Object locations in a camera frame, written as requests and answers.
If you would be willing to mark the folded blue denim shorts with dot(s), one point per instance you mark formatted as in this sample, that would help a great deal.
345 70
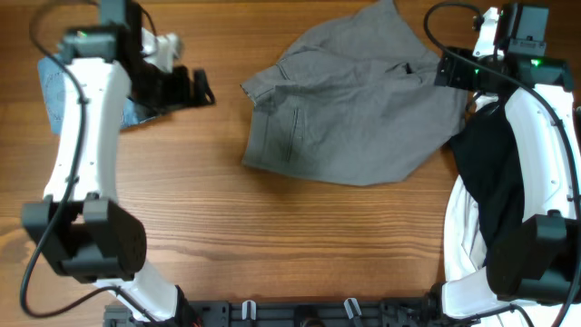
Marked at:
52 84

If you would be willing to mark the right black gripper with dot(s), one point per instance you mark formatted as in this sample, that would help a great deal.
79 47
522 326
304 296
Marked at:
452 72

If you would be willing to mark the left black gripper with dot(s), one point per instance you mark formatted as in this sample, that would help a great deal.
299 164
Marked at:
175 91

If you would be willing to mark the grey shorts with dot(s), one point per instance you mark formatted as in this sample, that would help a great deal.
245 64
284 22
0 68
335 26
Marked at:
353 101

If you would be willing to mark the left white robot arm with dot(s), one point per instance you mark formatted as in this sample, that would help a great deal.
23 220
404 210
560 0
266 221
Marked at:
79 228

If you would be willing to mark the white shirt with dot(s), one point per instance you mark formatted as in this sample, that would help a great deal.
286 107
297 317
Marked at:
465 251

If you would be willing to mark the black garment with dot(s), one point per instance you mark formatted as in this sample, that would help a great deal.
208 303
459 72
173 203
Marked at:
487 159

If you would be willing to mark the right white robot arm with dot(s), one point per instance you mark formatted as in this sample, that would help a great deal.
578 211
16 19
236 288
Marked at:
539 262

